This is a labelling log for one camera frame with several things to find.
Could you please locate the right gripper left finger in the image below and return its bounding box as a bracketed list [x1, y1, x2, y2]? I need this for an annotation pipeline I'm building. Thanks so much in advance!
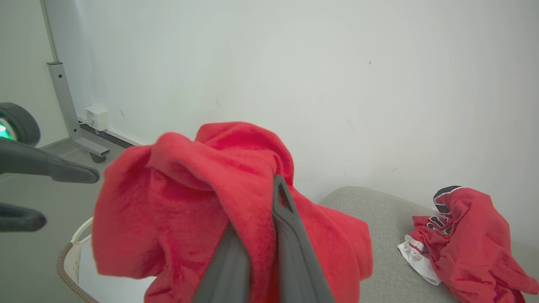
[192, 223, 253, 303]

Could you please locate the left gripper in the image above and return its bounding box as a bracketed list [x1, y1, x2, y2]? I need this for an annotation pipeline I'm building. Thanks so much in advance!
[0, 102, 101, 233]

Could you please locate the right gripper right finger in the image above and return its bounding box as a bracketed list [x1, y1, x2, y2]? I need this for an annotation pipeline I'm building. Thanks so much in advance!
[272, 174, 336, 303]

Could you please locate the red fleece garment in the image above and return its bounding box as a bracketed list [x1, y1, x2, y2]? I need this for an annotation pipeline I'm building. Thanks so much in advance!
[91, 122, 374, 303]

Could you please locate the red basketball jersey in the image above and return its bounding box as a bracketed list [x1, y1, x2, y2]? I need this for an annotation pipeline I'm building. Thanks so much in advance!
[397, 185, 539, 303]

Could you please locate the white plastic laundry basket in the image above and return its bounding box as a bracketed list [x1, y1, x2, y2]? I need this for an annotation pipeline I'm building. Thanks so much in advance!
[56, 216, 157, 303]

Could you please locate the grey fabric sofa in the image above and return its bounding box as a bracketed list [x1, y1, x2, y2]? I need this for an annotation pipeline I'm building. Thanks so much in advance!
[319, 186, 539, 303]

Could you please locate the grey metal partition stand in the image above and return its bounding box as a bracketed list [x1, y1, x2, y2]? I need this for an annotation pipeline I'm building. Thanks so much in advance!
[40, 0, 112, 159]

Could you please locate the white wall outlet box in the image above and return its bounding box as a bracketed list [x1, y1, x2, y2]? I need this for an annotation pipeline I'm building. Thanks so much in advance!
[85, 106, 110, 132]

